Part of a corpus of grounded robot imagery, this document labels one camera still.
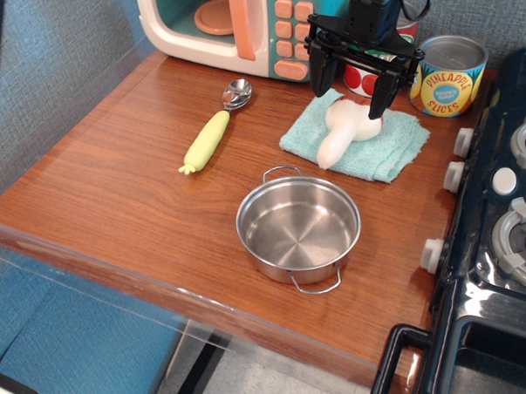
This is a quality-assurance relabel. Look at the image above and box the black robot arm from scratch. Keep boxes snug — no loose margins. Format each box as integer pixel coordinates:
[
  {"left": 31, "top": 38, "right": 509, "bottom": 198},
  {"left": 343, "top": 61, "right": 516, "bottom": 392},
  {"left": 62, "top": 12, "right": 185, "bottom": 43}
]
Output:
[{"left": 304, "top": 0, "right": 430, "bottom": 119}]

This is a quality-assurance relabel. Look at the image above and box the tomato sauce can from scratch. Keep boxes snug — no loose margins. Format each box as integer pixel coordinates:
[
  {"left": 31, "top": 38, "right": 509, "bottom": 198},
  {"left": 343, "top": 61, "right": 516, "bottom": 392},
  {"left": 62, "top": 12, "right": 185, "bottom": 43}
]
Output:
[{"left": 344, "top": 16, "right": 419, "bottom": 99}]

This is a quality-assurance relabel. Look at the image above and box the stainless steel pot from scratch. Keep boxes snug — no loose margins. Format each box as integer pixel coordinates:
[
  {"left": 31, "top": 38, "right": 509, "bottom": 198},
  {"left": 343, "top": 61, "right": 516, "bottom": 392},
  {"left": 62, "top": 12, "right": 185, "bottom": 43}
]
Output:
[{"left": 236, "top": 166, "right": 362, "bottom": 296}]

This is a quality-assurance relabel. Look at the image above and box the spoon with green handle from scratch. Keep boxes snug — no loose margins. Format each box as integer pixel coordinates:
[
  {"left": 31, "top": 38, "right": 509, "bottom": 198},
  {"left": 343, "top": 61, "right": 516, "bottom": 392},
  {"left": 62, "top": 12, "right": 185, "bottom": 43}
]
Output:
[{"left": 178, "top": 78, "right": 252, "bottom": 175}]

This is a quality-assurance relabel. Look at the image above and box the dark toy stove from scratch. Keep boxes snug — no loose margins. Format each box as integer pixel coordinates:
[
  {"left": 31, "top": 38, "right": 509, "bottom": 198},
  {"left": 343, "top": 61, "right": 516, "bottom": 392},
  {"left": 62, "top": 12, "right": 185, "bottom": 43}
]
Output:
[{"left": 370, "top": 48, "right": 526, "bottom": 394}]

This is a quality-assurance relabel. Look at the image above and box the pineapple slices can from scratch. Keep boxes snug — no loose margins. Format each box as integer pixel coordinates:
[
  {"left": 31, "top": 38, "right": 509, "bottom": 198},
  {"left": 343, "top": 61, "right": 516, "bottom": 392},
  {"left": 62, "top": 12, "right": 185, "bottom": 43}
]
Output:
[{"left": 409, "top": 35, "right": 489, "bottom": 119}]

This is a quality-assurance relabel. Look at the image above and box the toy microwave teal and cream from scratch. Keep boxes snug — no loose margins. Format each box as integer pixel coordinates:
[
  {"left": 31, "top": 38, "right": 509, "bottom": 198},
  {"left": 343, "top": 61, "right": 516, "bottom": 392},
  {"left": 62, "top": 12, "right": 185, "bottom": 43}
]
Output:
[{"left": 137, "top": 0, "right": 348, "bottom": 83}]

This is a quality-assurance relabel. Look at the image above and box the teal folded cloth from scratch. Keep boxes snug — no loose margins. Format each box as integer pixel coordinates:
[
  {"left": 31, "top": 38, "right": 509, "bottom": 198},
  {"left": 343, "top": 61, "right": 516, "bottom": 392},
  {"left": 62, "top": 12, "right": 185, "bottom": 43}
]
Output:
[{"left": 280, "top": 89, "right": 431, "bottom": 183}]

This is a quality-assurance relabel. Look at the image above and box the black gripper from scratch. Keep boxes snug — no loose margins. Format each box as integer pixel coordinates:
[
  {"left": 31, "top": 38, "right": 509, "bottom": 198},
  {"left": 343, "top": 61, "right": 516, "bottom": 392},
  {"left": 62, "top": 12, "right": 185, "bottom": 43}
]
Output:
[{"left": 305, "top": 0, "right": 425, "bottom": 120}]

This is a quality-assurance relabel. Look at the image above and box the white plush mushroom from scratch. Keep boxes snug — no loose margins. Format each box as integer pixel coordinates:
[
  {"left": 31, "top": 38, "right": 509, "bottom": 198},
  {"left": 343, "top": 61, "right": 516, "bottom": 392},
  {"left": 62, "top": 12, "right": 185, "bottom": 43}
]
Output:
[{"left": 316, "top": 98, "right": 383, "bottom": 170}]

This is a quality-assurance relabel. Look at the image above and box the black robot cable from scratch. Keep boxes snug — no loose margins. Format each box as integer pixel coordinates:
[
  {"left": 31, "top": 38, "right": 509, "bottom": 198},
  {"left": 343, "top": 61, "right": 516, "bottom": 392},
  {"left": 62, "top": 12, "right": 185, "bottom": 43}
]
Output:
[{"left": 399, "top": 0, "right": 432, "bottom": 24}]

